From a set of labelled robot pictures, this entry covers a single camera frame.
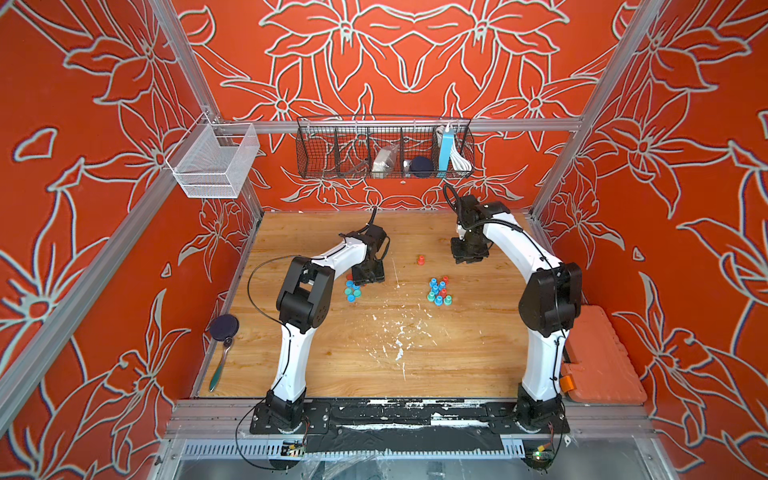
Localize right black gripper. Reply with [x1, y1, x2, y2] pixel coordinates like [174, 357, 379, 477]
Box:
[450, 231, 486, 263]

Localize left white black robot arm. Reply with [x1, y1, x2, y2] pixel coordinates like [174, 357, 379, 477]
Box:
[254, 214, 389, 432]

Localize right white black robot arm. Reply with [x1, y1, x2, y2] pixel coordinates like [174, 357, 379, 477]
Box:
[443, 184, 582, 433]

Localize dark blue ball in basket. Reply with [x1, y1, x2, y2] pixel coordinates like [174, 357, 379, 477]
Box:
[409, 156, 434, 179]

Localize light blue box in basket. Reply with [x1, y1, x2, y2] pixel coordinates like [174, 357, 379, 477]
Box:
[436, 127, 454, 178]

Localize silver pouch in basket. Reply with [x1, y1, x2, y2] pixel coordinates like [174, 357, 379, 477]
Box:
[371, 145, 398, 179]

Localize dark blue round brush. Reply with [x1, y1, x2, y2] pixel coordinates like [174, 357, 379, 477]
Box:
[208, 314, 239, 393]

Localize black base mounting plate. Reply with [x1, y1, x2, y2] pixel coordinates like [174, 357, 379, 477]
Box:
[241, 398, 571, 457]

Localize orange plastic tool case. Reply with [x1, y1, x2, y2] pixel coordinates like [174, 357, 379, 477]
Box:
[560, 305, 647, 405]

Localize white cables in basket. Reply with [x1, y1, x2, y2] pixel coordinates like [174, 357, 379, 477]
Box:
[451, 134, 474, 176]

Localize black wire wall basket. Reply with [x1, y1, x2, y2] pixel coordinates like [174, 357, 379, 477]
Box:
[296, 115, 475, 180]

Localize clear plastic wall bin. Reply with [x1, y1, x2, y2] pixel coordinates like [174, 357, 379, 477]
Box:
[168, 122, 260, 199]

